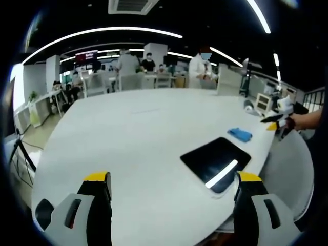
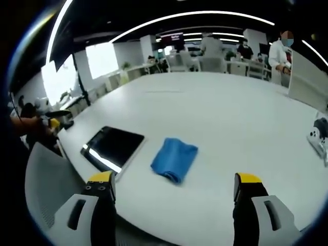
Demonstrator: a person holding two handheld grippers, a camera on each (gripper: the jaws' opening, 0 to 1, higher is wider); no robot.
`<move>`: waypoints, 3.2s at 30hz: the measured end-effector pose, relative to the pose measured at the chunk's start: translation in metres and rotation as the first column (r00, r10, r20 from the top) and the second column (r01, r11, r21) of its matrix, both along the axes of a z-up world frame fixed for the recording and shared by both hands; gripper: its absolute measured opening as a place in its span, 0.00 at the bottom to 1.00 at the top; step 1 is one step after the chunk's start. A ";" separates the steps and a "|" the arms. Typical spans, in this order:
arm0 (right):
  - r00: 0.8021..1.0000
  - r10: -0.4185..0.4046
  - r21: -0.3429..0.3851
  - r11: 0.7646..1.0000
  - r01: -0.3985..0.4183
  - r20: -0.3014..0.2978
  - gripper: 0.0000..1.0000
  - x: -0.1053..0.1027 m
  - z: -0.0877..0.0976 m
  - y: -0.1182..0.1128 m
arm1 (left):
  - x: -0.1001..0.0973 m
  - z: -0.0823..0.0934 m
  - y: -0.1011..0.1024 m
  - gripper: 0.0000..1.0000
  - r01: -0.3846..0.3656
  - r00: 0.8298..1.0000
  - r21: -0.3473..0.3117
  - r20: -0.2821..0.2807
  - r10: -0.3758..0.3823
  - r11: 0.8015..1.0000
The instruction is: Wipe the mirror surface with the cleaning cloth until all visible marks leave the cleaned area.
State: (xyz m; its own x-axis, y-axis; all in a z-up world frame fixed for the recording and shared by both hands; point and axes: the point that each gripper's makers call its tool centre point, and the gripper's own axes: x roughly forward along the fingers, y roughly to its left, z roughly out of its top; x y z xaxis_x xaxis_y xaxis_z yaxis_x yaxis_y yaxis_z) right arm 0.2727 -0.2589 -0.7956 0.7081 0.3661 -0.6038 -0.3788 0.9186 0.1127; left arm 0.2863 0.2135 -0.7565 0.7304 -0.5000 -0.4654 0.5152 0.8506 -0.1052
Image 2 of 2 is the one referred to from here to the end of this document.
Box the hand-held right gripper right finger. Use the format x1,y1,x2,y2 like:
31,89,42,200
232,172,301,246

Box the grey mesh office chair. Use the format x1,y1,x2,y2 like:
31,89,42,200
25,142,89,246

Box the wall display screen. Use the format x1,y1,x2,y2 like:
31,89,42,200
160,32,185,43

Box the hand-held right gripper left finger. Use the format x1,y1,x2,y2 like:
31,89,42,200
50,171,117,246

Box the white device with black parts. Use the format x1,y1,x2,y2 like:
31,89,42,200
306,116,328,167

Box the white partition board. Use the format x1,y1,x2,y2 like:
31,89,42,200
286,48,328,113

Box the blue cleaning cloth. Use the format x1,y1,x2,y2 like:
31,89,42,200
150,137,199,185

